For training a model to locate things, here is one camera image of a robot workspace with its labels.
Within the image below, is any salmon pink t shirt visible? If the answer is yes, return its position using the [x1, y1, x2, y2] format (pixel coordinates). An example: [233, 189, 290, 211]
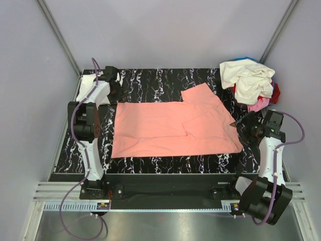
[111, 83, 243, 158]

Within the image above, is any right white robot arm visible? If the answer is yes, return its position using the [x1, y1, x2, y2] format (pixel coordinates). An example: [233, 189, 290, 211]
[228, 110, 293, 225]

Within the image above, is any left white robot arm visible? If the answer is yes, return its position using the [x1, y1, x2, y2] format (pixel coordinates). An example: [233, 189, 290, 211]
[67, 80, 124, 199]

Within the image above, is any pink garment in pile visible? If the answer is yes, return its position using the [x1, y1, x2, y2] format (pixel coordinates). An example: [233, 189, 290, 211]
[247, 97, 270, 112]

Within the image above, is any folded white t shirt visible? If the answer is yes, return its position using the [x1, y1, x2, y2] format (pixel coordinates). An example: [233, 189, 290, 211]
[76, 71, 123, 104]

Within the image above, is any red garment in pile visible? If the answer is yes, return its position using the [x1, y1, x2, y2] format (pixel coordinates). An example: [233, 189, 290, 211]
[230, 82, 280, 104]

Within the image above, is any crumpled cream t shirt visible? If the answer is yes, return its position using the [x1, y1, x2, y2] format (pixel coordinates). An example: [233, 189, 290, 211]
[219, 59, 275, 105]

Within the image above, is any blue garment in pile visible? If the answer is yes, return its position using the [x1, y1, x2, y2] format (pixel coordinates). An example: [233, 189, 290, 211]
[234, 56, 259, 62]

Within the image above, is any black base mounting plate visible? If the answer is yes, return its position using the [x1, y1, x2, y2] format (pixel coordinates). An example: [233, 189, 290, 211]
[80, 173, 251, 210]

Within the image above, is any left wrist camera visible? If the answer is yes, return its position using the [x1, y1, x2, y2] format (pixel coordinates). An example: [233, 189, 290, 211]
[100, 66, 120, 82]

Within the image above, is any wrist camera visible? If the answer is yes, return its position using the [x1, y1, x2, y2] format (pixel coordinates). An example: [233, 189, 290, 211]
[100, 66, 120, 82]
[262, 110, 286, 143]

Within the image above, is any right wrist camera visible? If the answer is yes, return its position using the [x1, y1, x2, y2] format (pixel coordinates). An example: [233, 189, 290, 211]
[262, 110, 286, 143]

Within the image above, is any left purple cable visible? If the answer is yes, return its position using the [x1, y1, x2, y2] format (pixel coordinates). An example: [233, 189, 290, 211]
[60, 57, 108, 239]

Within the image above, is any right aluminium rail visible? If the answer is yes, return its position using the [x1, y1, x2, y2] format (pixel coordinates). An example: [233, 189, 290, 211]
[262, 110, 314, 241]

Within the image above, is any slotted grey cable duct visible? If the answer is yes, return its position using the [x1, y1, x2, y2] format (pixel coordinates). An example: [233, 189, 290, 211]
[44, 201, 232, 213]

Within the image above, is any right aluminium frame post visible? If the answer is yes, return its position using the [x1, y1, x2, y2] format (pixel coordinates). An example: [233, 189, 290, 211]
[260, 0, 300, 64]

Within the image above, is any aluminium frame post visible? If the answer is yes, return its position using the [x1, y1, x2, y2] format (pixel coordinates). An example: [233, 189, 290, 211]
[260, 0, 300, 64]
[36, 0, 81, 77]

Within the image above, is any left aluminium frame post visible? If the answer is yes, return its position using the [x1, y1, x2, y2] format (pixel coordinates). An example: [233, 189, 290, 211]
[36, 0, 81, 77]

